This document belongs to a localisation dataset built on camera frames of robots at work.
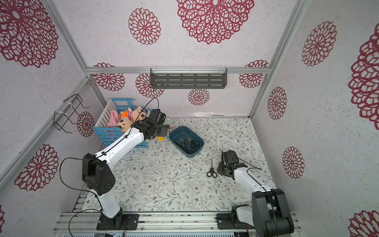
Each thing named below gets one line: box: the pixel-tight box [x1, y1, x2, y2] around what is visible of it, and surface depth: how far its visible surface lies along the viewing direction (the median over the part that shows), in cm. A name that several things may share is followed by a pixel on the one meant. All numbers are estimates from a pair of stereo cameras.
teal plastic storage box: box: [169, 125, 205, 158], surface depth 107 cm
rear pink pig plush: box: [120, 106, 148, 122], surface depth 108 cm
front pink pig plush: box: [115, 116, 133, 134], surface depth 97 cm
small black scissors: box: [206, 158, 218, 178], surface depth 92 cm
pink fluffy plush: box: [107, 109, 121, 128], surface depth 103 cm
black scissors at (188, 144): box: [179, 132, 200, 153], surface depth 105 cm
